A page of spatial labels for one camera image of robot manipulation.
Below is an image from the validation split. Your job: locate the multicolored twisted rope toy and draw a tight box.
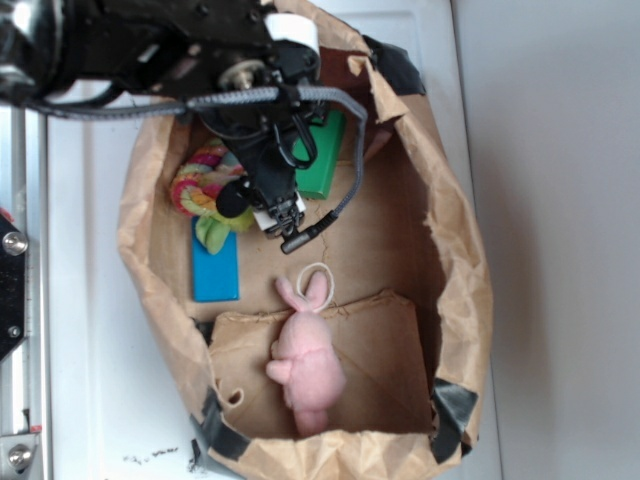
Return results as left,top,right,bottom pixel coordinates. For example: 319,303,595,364
170,137,254,255

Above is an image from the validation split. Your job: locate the grey braided cable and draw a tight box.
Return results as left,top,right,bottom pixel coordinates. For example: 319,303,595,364
29,84,370,255

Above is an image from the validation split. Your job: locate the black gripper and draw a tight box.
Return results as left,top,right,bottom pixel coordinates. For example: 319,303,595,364
200,29,323,254

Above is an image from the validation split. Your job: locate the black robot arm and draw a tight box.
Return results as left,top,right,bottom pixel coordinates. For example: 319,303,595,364
1,1,325,253

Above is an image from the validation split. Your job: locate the aluminium frame rail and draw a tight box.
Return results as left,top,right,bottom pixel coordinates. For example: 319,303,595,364
1,107,53,479

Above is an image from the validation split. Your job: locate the pink plush bunny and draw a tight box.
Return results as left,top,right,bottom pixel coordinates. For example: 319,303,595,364
266,262,346,437

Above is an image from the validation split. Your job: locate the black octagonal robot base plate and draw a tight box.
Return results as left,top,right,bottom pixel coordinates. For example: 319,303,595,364
0,209,29,361

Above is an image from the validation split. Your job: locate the brown paper bag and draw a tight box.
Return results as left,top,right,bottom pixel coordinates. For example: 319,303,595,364
118,1,493,479

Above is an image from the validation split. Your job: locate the green rectangular block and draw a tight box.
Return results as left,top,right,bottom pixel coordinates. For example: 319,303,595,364
296,110,346,200

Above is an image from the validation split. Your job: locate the blue rectangular block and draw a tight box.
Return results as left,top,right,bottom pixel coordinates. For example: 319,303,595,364
192,220,240,303

